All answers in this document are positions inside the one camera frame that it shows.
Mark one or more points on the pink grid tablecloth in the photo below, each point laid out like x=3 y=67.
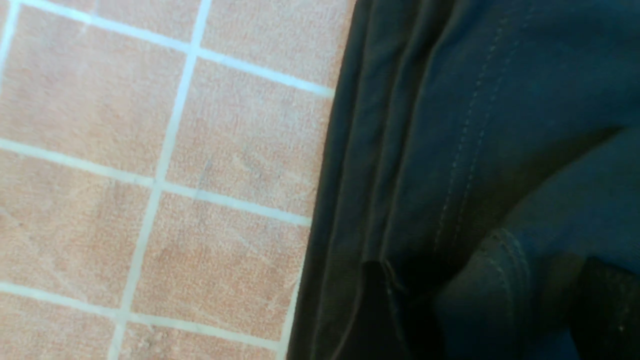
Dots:
x=159 y=167

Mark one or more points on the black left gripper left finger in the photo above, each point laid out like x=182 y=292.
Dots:
x=372 y=333

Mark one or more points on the dark gray long-sleeve top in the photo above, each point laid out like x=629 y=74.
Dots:
x=481 y=151

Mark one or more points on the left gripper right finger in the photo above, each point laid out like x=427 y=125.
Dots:
x=605 y=313

